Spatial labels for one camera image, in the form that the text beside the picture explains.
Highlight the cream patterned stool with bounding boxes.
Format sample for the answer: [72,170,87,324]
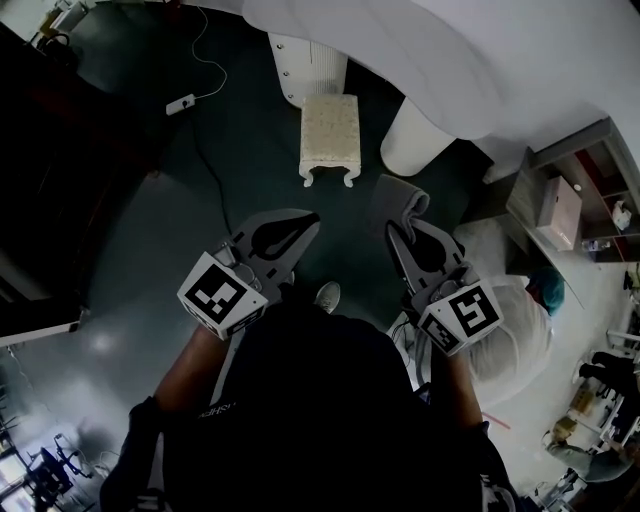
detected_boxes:
[298,93,362,189]

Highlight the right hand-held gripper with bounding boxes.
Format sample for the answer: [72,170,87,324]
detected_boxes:
[384,221,504,358]

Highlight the white power cable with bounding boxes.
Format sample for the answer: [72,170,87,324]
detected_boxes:
[191,4,229,101]

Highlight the black power cable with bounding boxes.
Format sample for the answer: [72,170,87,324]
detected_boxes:
[187,112,234,236]

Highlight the person's white shoe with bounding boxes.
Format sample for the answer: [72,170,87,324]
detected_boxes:
[313,280,342,315]

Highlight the black floor appliance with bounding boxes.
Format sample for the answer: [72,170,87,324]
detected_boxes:
[43,31,75,54]

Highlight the white curved table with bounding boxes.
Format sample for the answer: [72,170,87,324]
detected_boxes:
[242,0,611,179]

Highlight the person's right forearm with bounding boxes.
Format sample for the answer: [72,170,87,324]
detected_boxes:
[428,344,487,432]

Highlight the small white bag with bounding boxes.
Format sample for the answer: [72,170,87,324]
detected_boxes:
[611,199,634,231]

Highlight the grey wooden shelf unit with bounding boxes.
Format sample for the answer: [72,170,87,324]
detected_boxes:
[504,117,640,265]

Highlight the teal hair cap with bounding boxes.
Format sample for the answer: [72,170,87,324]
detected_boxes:
[524,267,567,317]

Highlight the black office chair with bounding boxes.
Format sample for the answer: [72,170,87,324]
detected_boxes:
[29,433,95,497]

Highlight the pale cardboard boxes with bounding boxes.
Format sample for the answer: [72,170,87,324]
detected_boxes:
[29,0,87,46]

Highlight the grey cloth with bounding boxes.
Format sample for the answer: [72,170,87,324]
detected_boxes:
[368,173,431,241]

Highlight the person's left forearm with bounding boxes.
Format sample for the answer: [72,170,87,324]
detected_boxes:
[152,322,236,416]

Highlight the white power strip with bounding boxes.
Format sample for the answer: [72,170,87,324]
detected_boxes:
[165,93,197,116]

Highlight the person's dark clothed body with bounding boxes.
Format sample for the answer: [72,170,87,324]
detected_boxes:
[99,284,521,512]

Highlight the pink flat box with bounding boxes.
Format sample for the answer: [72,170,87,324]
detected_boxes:
[537,175,585,251]

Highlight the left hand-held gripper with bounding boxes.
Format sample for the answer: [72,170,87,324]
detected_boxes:
[177,208,322,341]

